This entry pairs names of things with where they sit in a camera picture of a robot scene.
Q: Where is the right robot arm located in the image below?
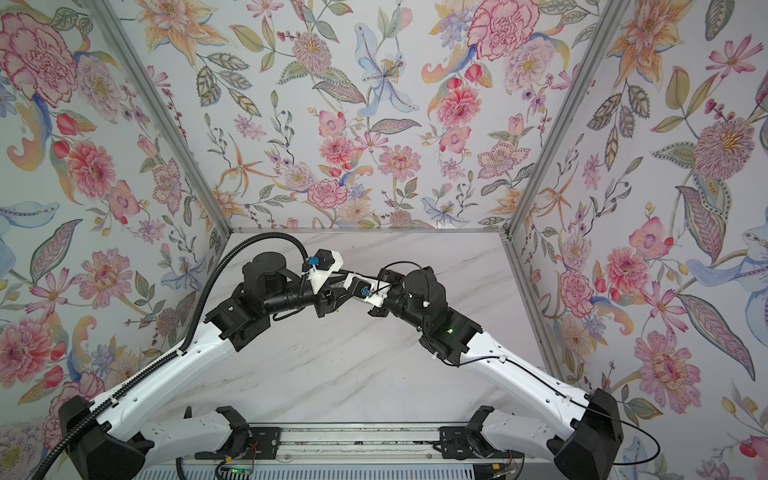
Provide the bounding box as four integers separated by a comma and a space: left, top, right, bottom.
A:
354, 268, 624, 479

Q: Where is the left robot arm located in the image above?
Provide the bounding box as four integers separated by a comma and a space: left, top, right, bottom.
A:
55, 250, 370, 479

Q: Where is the left corner aluminium profile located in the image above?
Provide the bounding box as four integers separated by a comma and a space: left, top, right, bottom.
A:
83, 0, 233, 239

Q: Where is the corner aluminium profile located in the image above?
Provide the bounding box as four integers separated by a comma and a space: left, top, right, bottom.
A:
83, 0, 233, 239
504, 0, 627, 242

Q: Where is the right corner aluminium profile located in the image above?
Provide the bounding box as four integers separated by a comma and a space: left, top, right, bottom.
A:
504, 0, 627, 242

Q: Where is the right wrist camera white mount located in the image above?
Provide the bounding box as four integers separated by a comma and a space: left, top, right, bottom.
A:
344, 274, 391, 303

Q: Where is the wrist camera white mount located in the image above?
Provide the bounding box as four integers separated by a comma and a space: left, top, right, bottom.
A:
344, 274, 391, 303
299, 249, 344, 294

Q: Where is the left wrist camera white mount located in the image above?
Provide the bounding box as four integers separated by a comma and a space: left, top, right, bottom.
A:
299, 249, 344, 294

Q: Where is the left black corrugated cable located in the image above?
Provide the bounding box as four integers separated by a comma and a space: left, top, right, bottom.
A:
29, 232, 310, 480

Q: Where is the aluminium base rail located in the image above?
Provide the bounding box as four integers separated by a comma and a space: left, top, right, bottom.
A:
98, 421, 613, 466

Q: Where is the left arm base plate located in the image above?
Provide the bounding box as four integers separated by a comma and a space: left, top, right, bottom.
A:
194, 427, 283, 460

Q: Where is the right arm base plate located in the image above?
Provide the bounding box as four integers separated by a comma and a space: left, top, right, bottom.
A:
433, 426, 524, 461

